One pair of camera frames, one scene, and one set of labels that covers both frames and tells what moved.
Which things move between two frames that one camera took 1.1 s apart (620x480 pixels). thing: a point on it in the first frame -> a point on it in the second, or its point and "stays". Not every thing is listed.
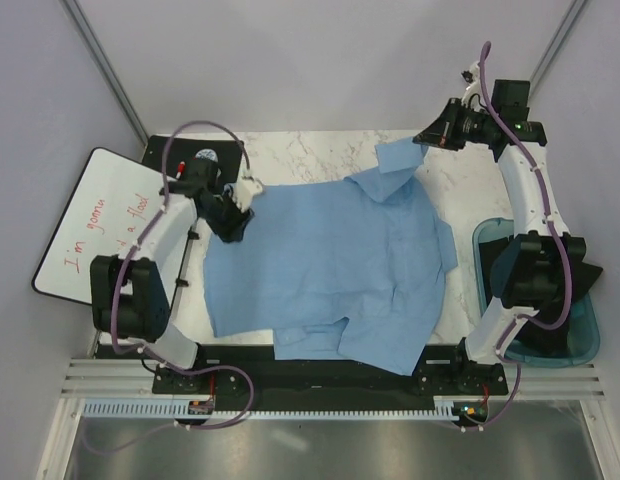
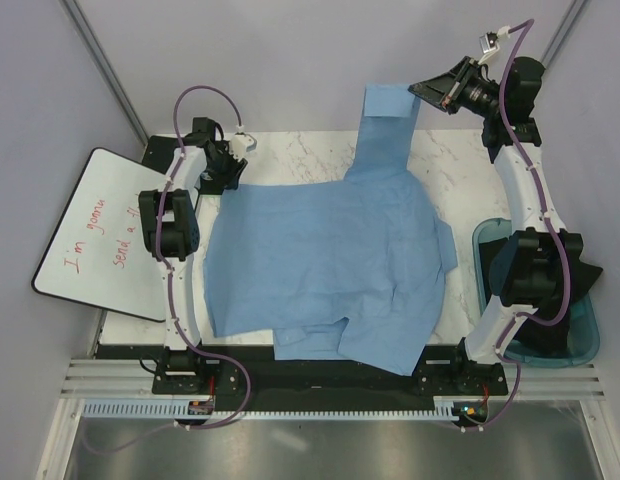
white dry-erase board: x=112 y=204 stays
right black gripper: x=442 y=133 -> x=447 y=89
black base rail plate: x=251 y=378 stays
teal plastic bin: x=583 y=345 stays
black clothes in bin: x=545 y=332 stays
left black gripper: x=234 y=229 -> x=231 y=179
